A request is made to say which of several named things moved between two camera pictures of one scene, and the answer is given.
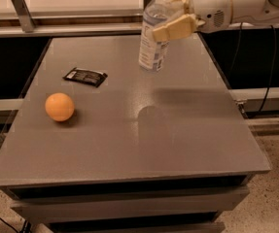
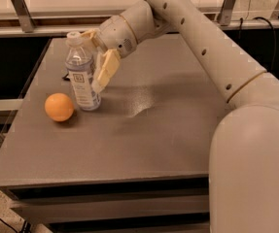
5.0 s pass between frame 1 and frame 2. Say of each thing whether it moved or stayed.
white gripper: moved
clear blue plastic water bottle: moved
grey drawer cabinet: stayed
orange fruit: stayed
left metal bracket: stayed
